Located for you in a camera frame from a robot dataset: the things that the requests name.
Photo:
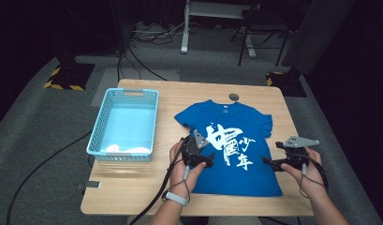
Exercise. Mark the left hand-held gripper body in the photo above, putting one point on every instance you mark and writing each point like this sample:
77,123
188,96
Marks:
192,150

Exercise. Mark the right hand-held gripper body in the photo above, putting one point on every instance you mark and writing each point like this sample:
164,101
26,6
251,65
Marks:
297,150

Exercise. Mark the blue T-shirt with white print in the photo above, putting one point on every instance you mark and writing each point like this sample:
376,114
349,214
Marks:
242,125

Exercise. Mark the person's left hand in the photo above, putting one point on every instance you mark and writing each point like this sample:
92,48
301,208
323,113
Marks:
179,175

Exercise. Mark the person's right hand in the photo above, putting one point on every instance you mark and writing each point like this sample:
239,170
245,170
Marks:
311,179

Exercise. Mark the grey wristwatch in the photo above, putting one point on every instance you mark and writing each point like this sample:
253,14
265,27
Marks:
175,198

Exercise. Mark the black stand base striped tape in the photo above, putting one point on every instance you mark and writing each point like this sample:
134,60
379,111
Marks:
287,82
69,76

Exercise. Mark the grey table grommet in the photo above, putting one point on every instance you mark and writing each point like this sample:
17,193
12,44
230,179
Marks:
233,97

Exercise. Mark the white cloth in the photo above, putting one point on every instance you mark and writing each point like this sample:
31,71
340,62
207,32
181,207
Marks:
126,149

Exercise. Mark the light blue plastic basket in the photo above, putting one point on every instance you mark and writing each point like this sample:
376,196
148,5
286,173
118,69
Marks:
123,125

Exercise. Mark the small grey box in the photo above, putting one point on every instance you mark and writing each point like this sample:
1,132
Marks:
91,184

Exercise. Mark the grey floor mat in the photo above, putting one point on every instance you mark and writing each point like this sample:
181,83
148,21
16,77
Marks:
109,78

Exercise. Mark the grey curtain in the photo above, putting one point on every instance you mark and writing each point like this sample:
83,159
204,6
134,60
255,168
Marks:
317,34

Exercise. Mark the black chair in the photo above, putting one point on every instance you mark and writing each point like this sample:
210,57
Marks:
261,28

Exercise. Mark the white desk frame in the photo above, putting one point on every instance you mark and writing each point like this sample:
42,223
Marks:
186,31

